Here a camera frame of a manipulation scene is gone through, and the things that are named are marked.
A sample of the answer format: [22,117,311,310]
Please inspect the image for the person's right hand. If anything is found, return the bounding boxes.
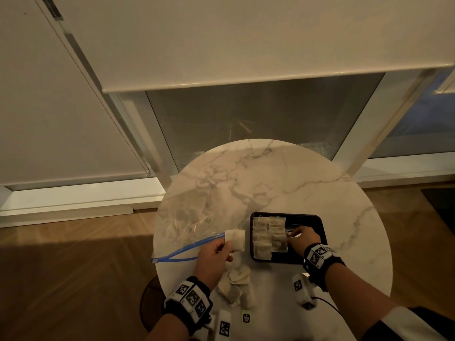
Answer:
[286,226,321,258]

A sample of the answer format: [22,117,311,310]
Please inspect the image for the person's left hand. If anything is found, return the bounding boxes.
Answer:
[193,238,235,292]

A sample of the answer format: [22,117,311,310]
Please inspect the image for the white tea bag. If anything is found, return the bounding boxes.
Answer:
[225,229,246,252]

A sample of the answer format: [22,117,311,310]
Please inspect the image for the person's left forearm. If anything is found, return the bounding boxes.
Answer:
[145,312,192,341]

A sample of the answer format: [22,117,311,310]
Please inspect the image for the person's right forearm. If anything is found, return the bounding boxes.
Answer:
[324,263,395,341]

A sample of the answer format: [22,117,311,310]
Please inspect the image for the black plastic tray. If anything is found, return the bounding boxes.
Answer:
[250,212,323,265]

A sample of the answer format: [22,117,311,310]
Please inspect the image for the rows of tea bags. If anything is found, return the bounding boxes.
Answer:
[252,216,289,261]

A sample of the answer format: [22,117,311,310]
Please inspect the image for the loose heap of tea bags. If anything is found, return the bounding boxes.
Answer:
[217,263,257,310]

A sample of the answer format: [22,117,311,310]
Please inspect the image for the black right wrist marker band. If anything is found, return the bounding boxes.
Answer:
[302,243,346,292]

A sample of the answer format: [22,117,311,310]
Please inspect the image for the black wrist marker band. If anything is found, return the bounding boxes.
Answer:
[302,243,346,292]
[164,276,214,336]

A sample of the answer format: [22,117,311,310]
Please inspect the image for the clear zip bag blue seal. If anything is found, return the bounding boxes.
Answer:
[151,195,228,264]

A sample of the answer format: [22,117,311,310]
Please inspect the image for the black left wrist marker band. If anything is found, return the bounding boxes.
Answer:
[164,276,214,336]

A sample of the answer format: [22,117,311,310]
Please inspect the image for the round marble table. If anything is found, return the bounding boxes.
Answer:
[152,139,393,341]

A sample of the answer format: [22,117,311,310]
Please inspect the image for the dark round stool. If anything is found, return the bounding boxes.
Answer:
[139,275,169,332]

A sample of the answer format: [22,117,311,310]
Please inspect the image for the black and white sleeve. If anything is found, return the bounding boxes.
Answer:
[361,306,455,341]

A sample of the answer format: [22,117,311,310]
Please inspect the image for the wide white roller blind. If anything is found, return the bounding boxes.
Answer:
[34,0,455,94]

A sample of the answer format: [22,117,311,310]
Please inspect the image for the tall white roller blind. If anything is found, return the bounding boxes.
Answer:
[0,0,151,191]

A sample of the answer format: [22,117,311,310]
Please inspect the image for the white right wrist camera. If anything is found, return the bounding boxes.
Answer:
[291,273,319,311]

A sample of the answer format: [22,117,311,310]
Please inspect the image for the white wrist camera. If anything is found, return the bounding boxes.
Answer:
[207,309,232,341]
[291,273,319,311]

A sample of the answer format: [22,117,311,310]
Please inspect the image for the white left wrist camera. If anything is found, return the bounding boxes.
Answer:
[207,309,232,341]

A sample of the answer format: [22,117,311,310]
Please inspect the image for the black camera cable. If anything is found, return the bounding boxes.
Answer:
[313,296,342,314]

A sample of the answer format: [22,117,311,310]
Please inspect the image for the white window frame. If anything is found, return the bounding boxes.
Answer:
[107,65,455,190]

